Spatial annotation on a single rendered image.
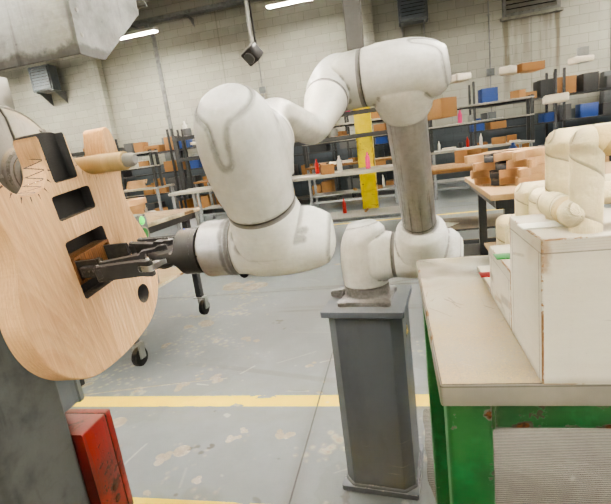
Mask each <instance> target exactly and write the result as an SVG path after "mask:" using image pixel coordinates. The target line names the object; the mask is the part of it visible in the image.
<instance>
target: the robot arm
mask: <svg viewBox="0 0 611 504"><path fill-rule="evenodd" d="M450 82H451V68H450V61H449V55H448V49H447V46H446V45H445V44H444V43H441V42H440V41H438V40H436V39H431V38H425V37H408V38H400V39H394V40H388V41H383V42H379V43H375V44H372V45H369V46H367V47H363V48H358V49H354V50H350V51H347V52H343V53H334V54H331V55H329V56H327V57H325V58H324V59H323V60H322V61H321V62H320V63H319V64H318V65H317V66H316V68H315V69H314V71H313V72H312V74H311V76H310V78H309V81H308V83H307V87H306V93H305V97H304V108H302V107H300V106H298V105H296V104H294V103H293V102H291V101H289V100H286V99H283V98H278V97H273V98H268V99H264V98H263V97H262V96H261V95H260V94H259V93H257V92H256V91H255V90H254V89H252V88H251V87H249V86H246V85H241V84H238V83H227V84H223V85H220V86H217V87H215V88H213V89H212V90H210V91H209V92H207V93H206V94H205V95H204V96H203V97H202V99H201V100H200V102H199V104H198V106H197V107H196V109H195V113H194V137H195V142H196V147H197V151H198V154H199V157H200V160H201V163H202V166H203V168H204V171H205V174H206V176H207V178H208V181H209V183H210V185H211V187H212V190H213V192H214V194H215V196H216V197H217V199H218V201H219V203H220V204H221V205H222V207H223V208H224V210H225V212H226V214H227V216H228V218H227V219H223V220H214V221H206V222H203V223H202V224H201V225H200V226H199V227H192V228H183V229H180V230H179V231H178V232H177V233H176V235H168V236H156V237H144V238H141V237H140V238H138V239H137V241H131V242H129V243H127V242H125V243H116V244H107V245H103V247H104V249H105V252H106V255H107V258H108V260H104V261H103V259H102V258H100V257H97V258H95V259H87V260H78V261H75V263H76V266H77V269H78V271H79V274H80V277H81V279H84V278H94V277H97V280H98V282H103V281H109V280H118V279H125V278H133V277H141V276H146V277H153V276H155V275H156V271H155V269H160V268H161V269H167V268H171V267H172V266H173V265H174V266H176V267H177V268H178V269H179V270H180V271H181V272H182V273H184V274H196V273H205V274H206V275H208V276H212V277H213V276H223V275H239V274H251V275H255V276H282V275H289V274H296V273H300V272H305V271H309V270H312V269H315V268H318V267H321V266H323V265H325V264H327V263H329V262H330V260H331V258H332V257H333V254H334V252H335V247H336V235H335V229H334V224H333V220H332V217H331V215H330V214H329V213H328V212H326V211H324V210H322V209H319V208H317V207H314V206H309V205H305V206H301V205H300V202H299V201H298V199H297V198H296V196H295V193H294V190H293V185H292V174H293V173H294V140H296V141H298V142H300V143H303V144H309V145H312V144H317V143H319V142H321V141H323V140H324V139H325V138H326V137H327V136H328V135H329V133H330V132H331V130H332V129H333V127H334V126H335V124H336V123H337V121H338V120H339V119H340V117H341V116H342V115H343V114H344V112H345V111H349V110H353V109H357V108H362V107H369V106H375V109H376V111H377V112H378V114H379V116H380V118H381V119H382V120H383V121H384V122H385V123H386V127H387V133H388V139H389V145H390V151H391V157H392V163H393V169H394V176H395V182H396V188H397V194H398V200H399V206H400V212H401V218H402V220H401V221H400V222H399V224H398V225H397V228H396V232H391V231H387V230H385V228H384V225H383V224H381V223H380V222H379V221H376V220H374V219H363V220H358V221H354V222H352V223H349V224H348V226H347V227H346V230H345V232H344V234H343V237H342V241H341V266H342V273H343V278H344V284H345V286H344V287H342V288H337V289H332V290H331V291H332V292H331V296H332V297H337V298H342V299H341V300H339V301H338V302H337V305H338V307H390V306H391V300H392V297H393V295H394V293H395V292H396V291H397V286H395V285H390V284H389V279H391V278H394V277H402V278H418V275H417V265H416V262H417V260H426V259H439V258H453V257H463V253H464V244H463V238H462V237H461V236H460V234H459V233H458V232H457V231H455V230H454V229H452V228H447V227H446V225H445V222H444V221H443V219H442V218H440V217H439V216H438V215H436V213H435V202H434V191H433V181H432V170H431V154H430V143H429V132H428V121H427V115H428V113H429V111H430V110H431V107H432V103H433V100H434V97H436V96H439V95H441V94H442V93H443V92H444V91H445V90H446V89H447V88H448V85H449V84H450ZM128 244H129V245H128ZM131 254H132V255H131ZM147 257H148V258H147Z"/></svg>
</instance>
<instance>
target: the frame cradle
mask: <svg viewBox="0 0 611 504"><path fill-rule="evenodd" d="M536 207H537V209H538V211H539V212H540V213H542V214H543V215H545V216H547V217H549V218H551V219H553V220H554V221H556V222H558V223H560V224H562V225H564V226H566V227H568V228H573V227H576V226H579V224H580V223H581V222H583V221H584V218H585V213H584V210H583V209H582V208H581V207H580V206H579V205H578V204H576V203H574V202H572V201H570V200H569V195H566V194H563V193H560V192H554V191H552V192H546V191H545V192H543V193H541V194H540V195H539V196H538V198H537V200H536Z"/></svg>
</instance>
